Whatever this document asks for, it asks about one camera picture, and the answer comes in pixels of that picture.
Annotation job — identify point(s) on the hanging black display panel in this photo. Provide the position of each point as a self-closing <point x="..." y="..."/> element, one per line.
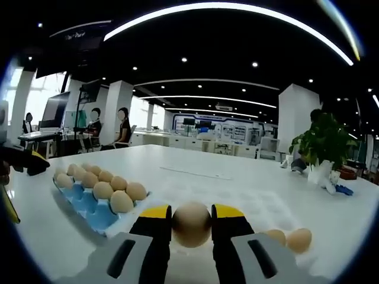
<point x="74" y="50"/>

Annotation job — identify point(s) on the blue egg tray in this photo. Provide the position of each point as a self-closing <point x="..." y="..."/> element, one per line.
<point x="89" y="207"/>

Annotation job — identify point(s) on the cluster of brown eggs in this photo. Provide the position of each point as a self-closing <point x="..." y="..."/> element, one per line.
<point x="102" y="189"/>

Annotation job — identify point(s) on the large dark monitor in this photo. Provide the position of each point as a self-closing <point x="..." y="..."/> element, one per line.
<point x="54" y="109"/>

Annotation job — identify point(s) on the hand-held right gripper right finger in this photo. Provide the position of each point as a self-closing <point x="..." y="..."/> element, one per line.
<point x="231" y="236"/>

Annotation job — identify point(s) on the white power strip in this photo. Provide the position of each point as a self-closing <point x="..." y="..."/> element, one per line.
<point x="195" y="173"/>

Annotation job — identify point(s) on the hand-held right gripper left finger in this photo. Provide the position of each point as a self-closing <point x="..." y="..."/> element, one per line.
<point x="148" y="245"/>

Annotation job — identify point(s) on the blue framed display wall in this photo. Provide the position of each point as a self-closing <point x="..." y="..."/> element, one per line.
<point x="231" y="130"/>

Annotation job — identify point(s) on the white plant wrapper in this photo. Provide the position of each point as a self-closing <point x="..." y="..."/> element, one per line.
<point x="321" y="174"/>

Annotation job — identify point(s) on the green potted plant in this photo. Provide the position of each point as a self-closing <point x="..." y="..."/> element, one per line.
<point x="325" y="142"/>

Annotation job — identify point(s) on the ceiling air conditioner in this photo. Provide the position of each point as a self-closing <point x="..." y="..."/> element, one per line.
<point x="224" y="107"/>

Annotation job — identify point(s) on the single brown egg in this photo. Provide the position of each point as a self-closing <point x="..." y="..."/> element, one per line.
<point x="277" y="236"/>
<point x="299" y="240"/>
<point x="192" y="225"/>

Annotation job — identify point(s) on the white table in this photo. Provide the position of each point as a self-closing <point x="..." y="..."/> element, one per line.
<point x="251" y="165"/>

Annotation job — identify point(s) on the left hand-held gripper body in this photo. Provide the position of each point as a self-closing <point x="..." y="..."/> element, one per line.
<point x="3" y="124"/>

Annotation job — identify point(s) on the row of white cabinets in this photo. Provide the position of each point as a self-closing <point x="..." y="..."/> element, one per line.
<point x="165" y="140"/>

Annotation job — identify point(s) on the brown plant pot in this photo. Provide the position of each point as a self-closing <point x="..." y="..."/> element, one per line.
<point x="349" y="174"/>

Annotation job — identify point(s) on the blue plastic object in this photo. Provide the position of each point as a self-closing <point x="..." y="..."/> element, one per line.
<point x="345" y="190"/>

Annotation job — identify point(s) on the grey desk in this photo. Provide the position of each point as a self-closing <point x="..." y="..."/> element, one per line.
<point x="38" y="135"/>

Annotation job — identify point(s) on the black monitor on pole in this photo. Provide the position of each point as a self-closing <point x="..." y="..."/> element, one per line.
<point x="90" y="90"/>

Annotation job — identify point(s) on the small white object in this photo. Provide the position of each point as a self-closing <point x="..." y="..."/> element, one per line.
<point x="285" y="163"/>

